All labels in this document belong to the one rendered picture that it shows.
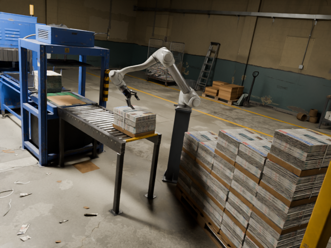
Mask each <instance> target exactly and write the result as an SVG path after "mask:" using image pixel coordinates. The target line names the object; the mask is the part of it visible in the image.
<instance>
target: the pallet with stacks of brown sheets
mask: <svg viewBox="0 0 331 248"><path fill-rule="evenodd" d="M243 89H244V87H243V86H239V85H234V84H229V83H226V82H222V81H213V85H212V87H205V92H204V93H202V97H206V98H209V97H207V96H209V95H211V96H214V97H215V98H214V99H213V98H209V99H212V100H215V101H219V102H222V103H225V104H229V105H233V102H237V101H238V100H239V99H240V97H241V96H242V95H243ZM220 98H221V99H224V100H228V102H227V103H226V102H223V101H220V100H219V99H220Z"/></svg>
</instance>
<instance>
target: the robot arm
mask: <svg viewBox="0 0 331 248"><path fill-rule="evenodd" d="M157 62H161V63H162V64H163V66H164V67H166V68H167V69H168V70H169V72H170V74H171V75H172V77H173V78H174V80H175V81H176V83H177V85H178V86H179V88H180V90H181V91H180V95H179V103H178V104H174V106H176V108H177V109H182V110H188V111H191V108H196V107H198V106H199V105H200V102H201V100H200V97H199V96H198V95H197V93H196V92H195V91H194V89H192V88H191V87H189V85H188V84H187V82H186V81H185V79H184V77H183V76H182V74H181V72H180V71H179V69H178V67H177V66H176V64H175V60H174V57H173V54H172V52H171V51H169V50H168V49H167V48H166V47H163V48H160V49H159V50H157V51H156V52H155V53H154V54H153V55H151V57H150V58H149V59H148V60H147V61H146V62H145V63H143V64H140V65H134V66H129V67H126V68H123V69H121V70H112V71H110V72H109V78H110V80H111V82H112V83H113V84H114V85H115V87H116V88H117V89H118V90H120V92H121V93H122V94H124V96H126V99H125V100H126V102H127V105H128V107H131V108H132V109H133V110H135V108H134V107H133V106H132V105H131V96H132V95H134V96H135V98H136V99H137V100H140V99H139V98H138V96H137V95H136V94H137V92H134V91H132V90H129V88H128V87H127V86H126V84H125V82H124V81H123V80H122V79H123V78H124V75H125V74H126V73H128V72H131V71H138V70H143V69H146V68H148V67H150V66H152V65H154V64H156V63H157ZM131 92H132V93H134V94H131Z"/></svg>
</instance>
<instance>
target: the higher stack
mask: <svg viewBox="0 0 331 248"><path fill-rule="evenodd" d="M269 153H270V154H272V155H274V156H275V157H277V158H279V159H281V160H282V161H284V162H286V163H288V164H289V165H291V166H293V167H295V168H297V169H298V170H300V171H304V170H312V169H319V170H320V169H321V168H327V167H328V166H329V164H330V161H331V137H329V136H327V135H324V134H322V133H319V132H316V131H313V130H311V129H293V128H292V129H279V130H275V132H274V136H273V140H272V144H271V147H270V152H269ZM325 175H326V173H322V174H315V175H308V176H302V177H299V176H297V175H295V174H294V173H292V172H290V171H289V170H287V169H285V168H283V167H282V166H280V165H278V164H277V163H275V162H273V161H272V160H270V159H267V160H266V163H265V167H264V171H263V176H262V179H261V180H262V182H264V183H265V184H267V185H268V186H269V187H271V188H272V189H274V190H275V191H276V192H278V193H279V194H281V195H282V196H284V197H285V198H286V199H288V200H289V201H291V202H293V201H298V200H302V199H306V198H309V199H310V198H311V197H316V196H318V195H319V192H320V189H321V186H322V183H323V181H324V178H325ZM257 192H258V193H257V198H256V199H255V202H254V207H255V208H256V209H257V210H259V211H260V212H261V213H262V214H263V215H265V216H266V217H267V218H268V219H270V220H271V221H272V222H273V223H274V224H275V225H277V226H278V227H279V228H280V229H281V230H284V229H287V228H291V227H294V226H298V225H299V226H300V225H301V224H305V223H309V220H310V217H311V215H312V212H313V209H314V206H315V203H316V201H315V202H310V203H306V204H301V205H297V206H292V207H288V206H287V205H286V204H284V203H283V202H282V201H280V200H279V199H278V198H276V197H275V196H273V195H272V194H271V193H269V192H268V191H267V190H265V189H264V188H262V187H261V186H259V188H258V191H257ZM306 229H307V227H306V228H302V229H299V230H296V231H292V232H289V233H286V234H282V235H280V234H279V233H277V232H276V231H275V230H274V229H273V228H272V227H270V226H269V225H268V224H267V223H266V222H265V221H264V220H262V219H261V218H260V217H259V216H258V215H257V214H255V213H254V212H252V213H251V217H250V220H249V226H248V229H247V231H249V232H250V233H251V234H252V235H253V236H254V237H255V238H256V239H257V240H258V241H259V242H260V243H261V244H262V245H263V246H264V247H265V248H300V245H301V242H302V240H303V237H304V234H305V231H306ZM244 241H245V242H244V245H243V246H242V248H259V247H258V246H257V245H256V244H255V243H254V242H253V241H252V240H251V239H250V238H249V237H248V236H245V240H244Z"/></svg>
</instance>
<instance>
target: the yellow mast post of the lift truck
mask: <svg viewBox="0 0 331 248"><path fill-rule="evenodd" d="M330 236H331V161H330V164H329V166H328V169H327V172H326V175H325V178H324V181H323V183H322V186H321V189H320V192H319V195H318V198H317V200H316V203H315V206H314V209H313V212H312V215H311V217H310V220H309V223H308V226H307V229H306V231H305V234H304V237H303V240H302V242H301V245H300V248H326V247H327V244H328V241H329V239H330Z"/></svg>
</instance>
